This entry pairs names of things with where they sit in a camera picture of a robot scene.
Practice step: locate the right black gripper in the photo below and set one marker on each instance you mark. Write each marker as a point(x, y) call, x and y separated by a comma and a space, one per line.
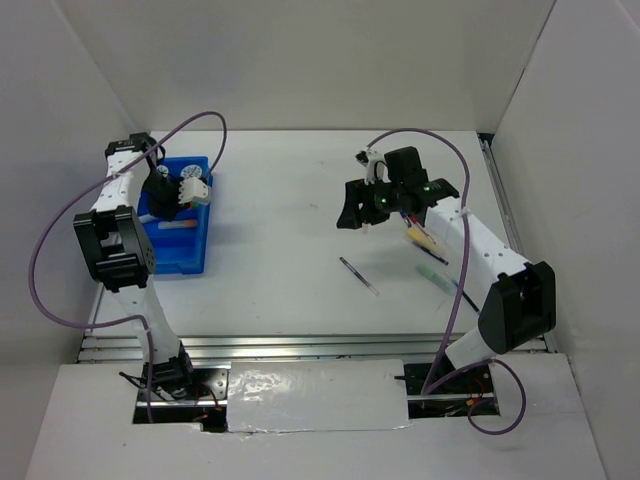
point(357, 192)

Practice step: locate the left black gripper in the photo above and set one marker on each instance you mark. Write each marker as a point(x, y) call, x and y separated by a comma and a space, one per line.
point(166, 211)

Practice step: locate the orange cap clear marker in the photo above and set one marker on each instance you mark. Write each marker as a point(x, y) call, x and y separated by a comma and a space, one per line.
point(178, 224)

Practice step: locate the black ink clear pen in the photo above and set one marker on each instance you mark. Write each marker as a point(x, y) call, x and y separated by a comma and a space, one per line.
point(359, 276)

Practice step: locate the yellow pastel highlighter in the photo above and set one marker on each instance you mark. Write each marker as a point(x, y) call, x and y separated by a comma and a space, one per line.
point(425, 241)

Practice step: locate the green pastel highlighter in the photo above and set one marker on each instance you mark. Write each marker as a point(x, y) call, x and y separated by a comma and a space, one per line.
point(436, 278)

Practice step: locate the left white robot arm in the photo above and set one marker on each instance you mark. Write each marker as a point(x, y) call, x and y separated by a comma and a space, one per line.
point(120, 256)

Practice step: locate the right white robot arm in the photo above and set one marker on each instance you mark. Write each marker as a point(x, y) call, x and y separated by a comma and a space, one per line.
point(519, 297)

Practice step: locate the blue plastic sorting tray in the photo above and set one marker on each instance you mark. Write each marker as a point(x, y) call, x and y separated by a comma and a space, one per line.
point(179, 251)

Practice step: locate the red blue clip pen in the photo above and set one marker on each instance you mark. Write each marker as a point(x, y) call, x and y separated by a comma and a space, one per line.
point(415, 228)

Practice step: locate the dark blue ballpoint pen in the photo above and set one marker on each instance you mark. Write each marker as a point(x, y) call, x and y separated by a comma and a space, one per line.
point(468, 299)

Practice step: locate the white front cover plate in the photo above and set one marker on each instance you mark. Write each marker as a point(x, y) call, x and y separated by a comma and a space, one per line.
point(316, 396)

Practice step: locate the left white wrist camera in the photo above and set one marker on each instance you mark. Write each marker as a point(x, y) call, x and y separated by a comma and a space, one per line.
point(194, 190)

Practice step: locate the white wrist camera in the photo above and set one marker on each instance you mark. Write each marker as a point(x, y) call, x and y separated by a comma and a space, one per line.
point(374, 164)
point(194, 190)

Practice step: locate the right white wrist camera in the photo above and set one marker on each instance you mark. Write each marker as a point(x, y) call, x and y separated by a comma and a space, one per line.
point(374, 164)

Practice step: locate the aluminium table rail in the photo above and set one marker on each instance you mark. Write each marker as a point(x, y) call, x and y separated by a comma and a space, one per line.
point(208, 349)

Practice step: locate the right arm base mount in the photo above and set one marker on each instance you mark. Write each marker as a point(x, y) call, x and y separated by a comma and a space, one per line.
point(453, 399)

